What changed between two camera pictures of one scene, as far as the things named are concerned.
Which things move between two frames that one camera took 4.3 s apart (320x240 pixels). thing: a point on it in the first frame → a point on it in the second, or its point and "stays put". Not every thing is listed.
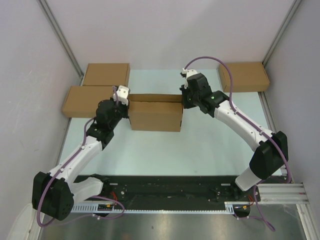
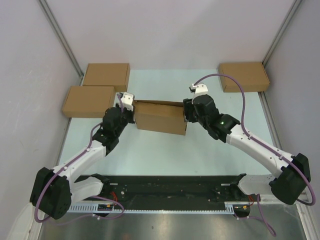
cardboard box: [107, 74] stays put
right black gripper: [184, 90] → [188, 106]
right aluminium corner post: [280, 33] stays put
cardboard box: [246, 77] stays put
